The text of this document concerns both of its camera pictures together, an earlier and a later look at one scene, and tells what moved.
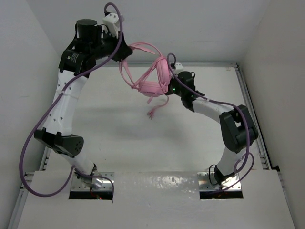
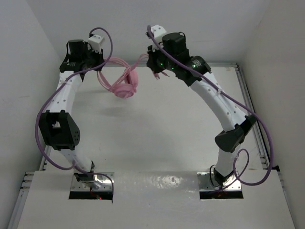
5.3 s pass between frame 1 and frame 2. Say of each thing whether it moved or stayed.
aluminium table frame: stayed
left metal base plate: stayed
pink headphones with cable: moved
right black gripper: moved
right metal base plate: stayed
